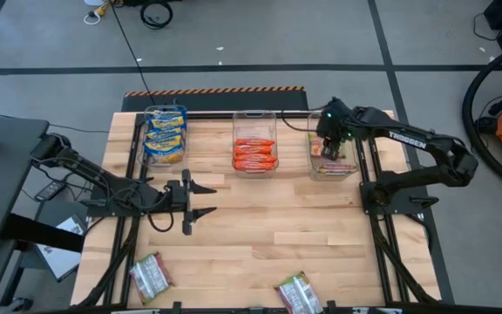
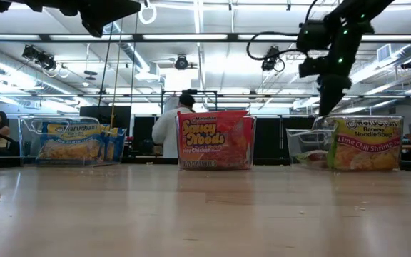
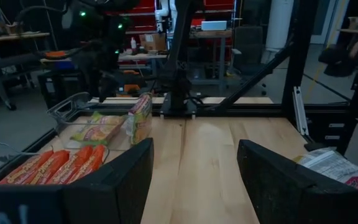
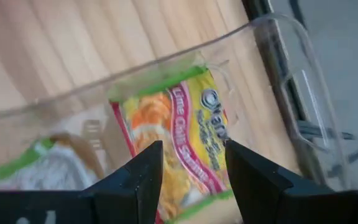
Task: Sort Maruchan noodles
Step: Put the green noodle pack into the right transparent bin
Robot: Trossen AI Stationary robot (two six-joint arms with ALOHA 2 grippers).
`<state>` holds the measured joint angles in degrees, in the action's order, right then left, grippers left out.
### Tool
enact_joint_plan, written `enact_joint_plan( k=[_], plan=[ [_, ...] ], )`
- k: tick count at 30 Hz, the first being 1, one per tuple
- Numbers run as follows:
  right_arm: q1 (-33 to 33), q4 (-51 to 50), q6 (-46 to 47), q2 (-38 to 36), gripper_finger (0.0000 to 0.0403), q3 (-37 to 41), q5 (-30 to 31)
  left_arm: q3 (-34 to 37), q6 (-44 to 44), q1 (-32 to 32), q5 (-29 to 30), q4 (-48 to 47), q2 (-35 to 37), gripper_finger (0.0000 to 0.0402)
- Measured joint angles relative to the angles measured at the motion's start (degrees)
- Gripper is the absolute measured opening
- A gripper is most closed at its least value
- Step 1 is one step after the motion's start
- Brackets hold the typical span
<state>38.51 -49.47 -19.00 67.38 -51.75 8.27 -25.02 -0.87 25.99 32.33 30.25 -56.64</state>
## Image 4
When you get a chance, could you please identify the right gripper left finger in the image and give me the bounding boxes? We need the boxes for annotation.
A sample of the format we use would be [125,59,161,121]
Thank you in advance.
[0,140,164,224]

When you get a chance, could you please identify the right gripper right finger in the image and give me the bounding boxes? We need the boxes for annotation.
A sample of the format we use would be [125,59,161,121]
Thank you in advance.
[224,139,358,224]

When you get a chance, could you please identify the green pink Maruchan ramen pack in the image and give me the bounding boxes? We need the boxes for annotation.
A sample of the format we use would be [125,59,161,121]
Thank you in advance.
[109,65,242,224]
[0,133,105,191]

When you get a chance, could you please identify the clear plastic bin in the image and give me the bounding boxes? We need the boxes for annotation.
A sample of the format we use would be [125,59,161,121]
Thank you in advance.
[0,12,351,224]

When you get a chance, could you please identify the black aluminium table frame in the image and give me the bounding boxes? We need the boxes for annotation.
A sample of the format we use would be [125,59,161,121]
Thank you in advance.
[241,0,358,184]

